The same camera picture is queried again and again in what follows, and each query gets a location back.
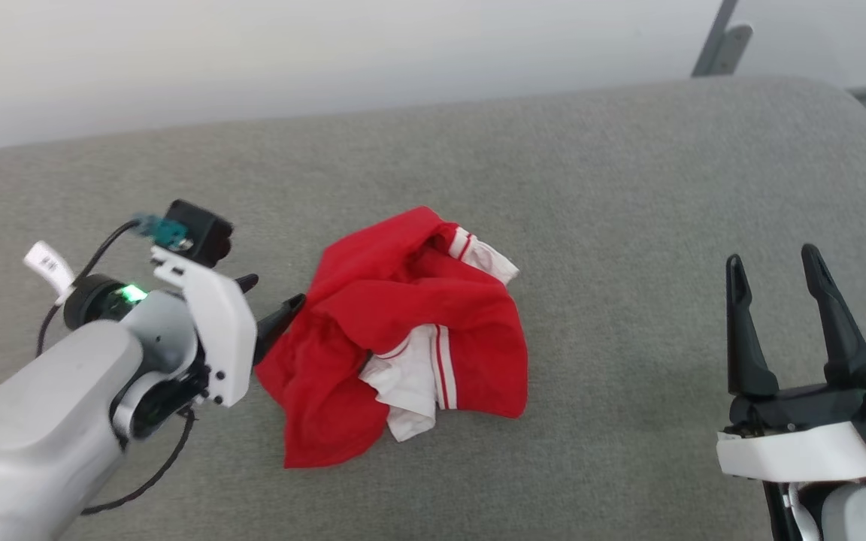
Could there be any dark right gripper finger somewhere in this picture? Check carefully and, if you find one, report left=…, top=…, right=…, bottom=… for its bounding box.
left=801, top=243, right=866, bottom=388
left=725, top=254, right=780, bottom=399

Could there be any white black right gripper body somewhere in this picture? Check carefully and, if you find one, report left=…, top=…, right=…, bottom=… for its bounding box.
left=716, top=383, right=866, bottom=484

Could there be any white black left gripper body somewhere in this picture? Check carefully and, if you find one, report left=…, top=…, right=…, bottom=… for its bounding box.
left=129, top=246, right=259, bottom=441

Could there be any red white garment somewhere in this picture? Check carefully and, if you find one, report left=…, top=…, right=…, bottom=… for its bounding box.
left=255, top=206, right=529, bottom=470

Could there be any grey fabric sofa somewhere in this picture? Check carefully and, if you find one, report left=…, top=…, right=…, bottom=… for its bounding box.
left=0, top=75, right=866, bottom=541

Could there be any teal left camera connector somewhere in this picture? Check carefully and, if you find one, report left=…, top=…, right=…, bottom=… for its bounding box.
left=132, top=214, right=194, bottom=252

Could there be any white cable label tag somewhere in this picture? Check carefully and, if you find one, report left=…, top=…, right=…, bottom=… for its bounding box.
left=23, top=241, right=77, bottom=305

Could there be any grey metal bracket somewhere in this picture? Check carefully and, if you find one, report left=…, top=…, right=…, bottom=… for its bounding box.
left=692, top=0, right=754, bottom=77

